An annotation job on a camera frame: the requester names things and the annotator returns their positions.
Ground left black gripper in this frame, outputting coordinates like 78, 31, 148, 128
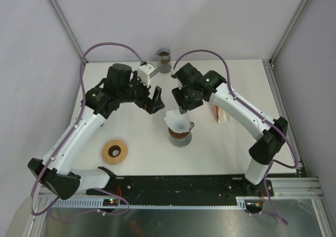
118, 70, 164, 114

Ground white paper cone filter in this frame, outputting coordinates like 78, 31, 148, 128
164, 110, 191, 133

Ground grey glass carafe with collar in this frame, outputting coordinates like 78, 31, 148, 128
156, 48, 172, 74

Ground blue ribbed cone dripper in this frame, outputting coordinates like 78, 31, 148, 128
190, 121, 195, 130

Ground dark wooden dripper ring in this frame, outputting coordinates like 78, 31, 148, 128
167, 128, 191, 140

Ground light wooden dripper ring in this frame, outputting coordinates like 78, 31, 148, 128
101, 139, 129, 165

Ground clear ribbed glass server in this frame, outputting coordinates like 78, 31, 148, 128
170, 133, 192, 148

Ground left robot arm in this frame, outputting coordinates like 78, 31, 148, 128
28, 63, 165, 200

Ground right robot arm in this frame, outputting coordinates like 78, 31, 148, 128
171, 63, 288, 195

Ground orange coffee filter holder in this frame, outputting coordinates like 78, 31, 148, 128
215, 105, 220, 123

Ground white paper coffee filters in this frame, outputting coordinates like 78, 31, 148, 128
219, 108, 230, 123

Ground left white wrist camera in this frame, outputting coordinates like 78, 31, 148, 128
137, 62, 159, 87

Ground white slotted cable duct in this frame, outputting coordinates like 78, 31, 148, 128
52, 197, 246, 210

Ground left aluminium corner post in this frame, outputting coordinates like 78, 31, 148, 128
47, 0, 83, 59

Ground aluminium corner post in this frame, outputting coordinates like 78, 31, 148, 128
268, 0, 312, 65
47, 0, 83, 59

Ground right aluminium corner post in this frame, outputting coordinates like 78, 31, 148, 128
268, 0, 312, 65

